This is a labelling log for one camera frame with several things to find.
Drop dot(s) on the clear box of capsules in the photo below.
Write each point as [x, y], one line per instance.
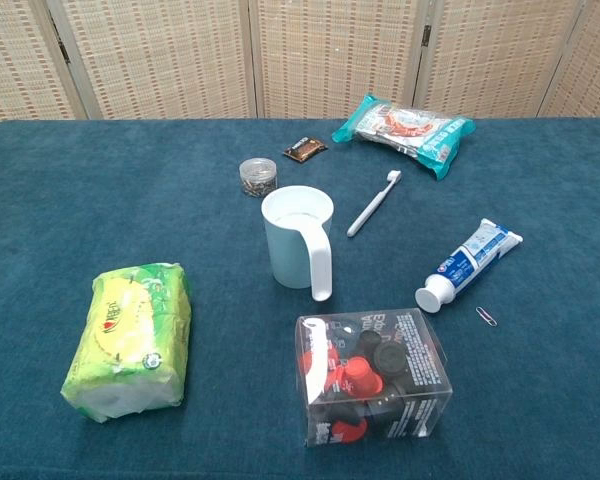
[410, 410]

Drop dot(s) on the blue white toothpaste tube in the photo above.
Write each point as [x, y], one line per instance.
[460, 270]

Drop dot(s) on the white toothbrush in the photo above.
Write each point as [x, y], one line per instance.
[372, 205]

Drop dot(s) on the woven folding screen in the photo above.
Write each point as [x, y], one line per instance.
[155, 60]

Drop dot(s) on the green tissue pack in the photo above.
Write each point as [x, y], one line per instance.
[130, 340]

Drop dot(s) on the teal snack package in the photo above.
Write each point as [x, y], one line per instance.
[410, 132]

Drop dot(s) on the dark teal tablecloth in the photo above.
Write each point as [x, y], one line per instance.
[80, 200]

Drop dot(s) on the small clear round jar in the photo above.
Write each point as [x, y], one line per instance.
[257, 177]

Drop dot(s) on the metal paper clip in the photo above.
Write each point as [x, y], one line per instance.
[486, 316]

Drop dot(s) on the brown candy wrapper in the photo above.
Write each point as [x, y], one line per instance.
[305, 150]

